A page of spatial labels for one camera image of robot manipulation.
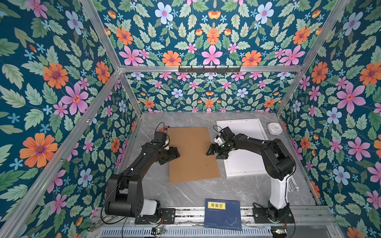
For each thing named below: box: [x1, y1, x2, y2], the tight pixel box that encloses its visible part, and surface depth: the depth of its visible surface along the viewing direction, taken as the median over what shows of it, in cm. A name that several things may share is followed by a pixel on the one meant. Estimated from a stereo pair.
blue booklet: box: [203, 198, 243, 231], surface depth 76 cm
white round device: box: [267, 122, 283, 136], surface depth 107 cm
